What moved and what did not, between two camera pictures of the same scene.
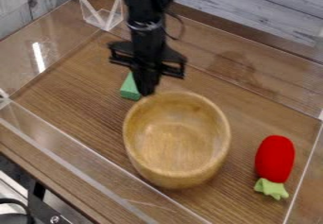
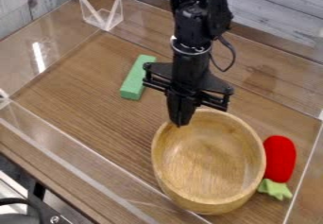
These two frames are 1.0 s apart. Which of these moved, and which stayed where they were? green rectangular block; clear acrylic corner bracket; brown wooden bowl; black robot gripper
Moved: black robot gripper; brown wooden bowl
Stayed: clear acrylic corner bracket; green rectangular block
